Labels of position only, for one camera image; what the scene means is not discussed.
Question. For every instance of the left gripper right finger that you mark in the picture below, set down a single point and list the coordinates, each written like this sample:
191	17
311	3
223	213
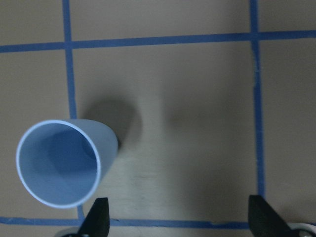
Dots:
263	221

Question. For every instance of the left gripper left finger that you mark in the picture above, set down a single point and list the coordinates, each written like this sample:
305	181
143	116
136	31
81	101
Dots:
97	221

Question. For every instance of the blue cup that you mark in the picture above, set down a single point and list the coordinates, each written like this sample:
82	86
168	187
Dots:
62	162

